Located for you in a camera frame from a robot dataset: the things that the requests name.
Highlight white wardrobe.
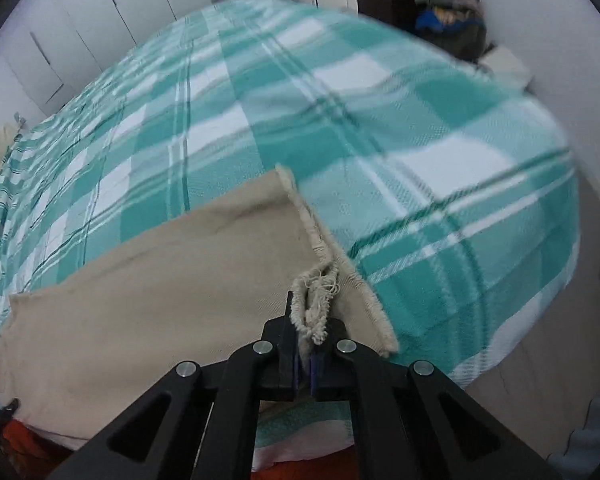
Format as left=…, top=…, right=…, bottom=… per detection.
left=0, top=0, right=220, bottom=125

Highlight beige khaki pants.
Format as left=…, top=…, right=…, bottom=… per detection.
left=0, top=167, right=399, bottom=442

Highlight teal white plaid bedsheet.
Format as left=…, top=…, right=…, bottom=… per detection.
left=0, top=0, right=581, bottom=470

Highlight white box by wall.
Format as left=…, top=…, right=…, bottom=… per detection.
left=478, top=46, right=533, bottom=90

